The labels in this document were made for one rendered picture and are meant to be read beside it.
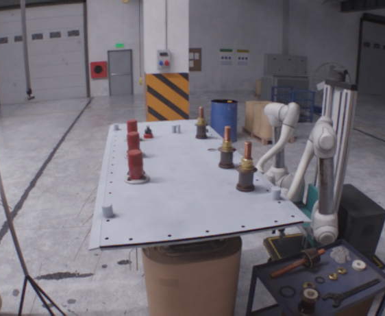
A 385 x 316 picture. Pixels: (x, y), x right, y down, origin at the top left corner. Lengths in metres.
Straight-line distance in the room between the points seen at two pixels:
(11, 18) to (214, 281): 15.20
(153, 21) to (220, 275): 5.74
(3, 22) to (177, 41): 10.88
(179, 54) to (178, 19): 0.76
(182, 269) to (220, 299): 0.30
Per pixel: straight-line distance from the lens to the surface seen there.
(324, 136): 1.71
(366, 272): 1.79
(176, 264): 1.35
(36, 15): 15.46
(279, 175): 2.61
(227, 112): 6.48
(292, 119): 2.31
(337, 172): 2.26
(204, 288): 1.46
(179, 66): 6.61
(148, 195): 1.26
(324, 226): 1.96
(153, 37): 6.55
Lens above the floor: 1.93
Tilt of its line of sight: 20 degrees down
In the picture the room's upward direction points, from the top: straight up
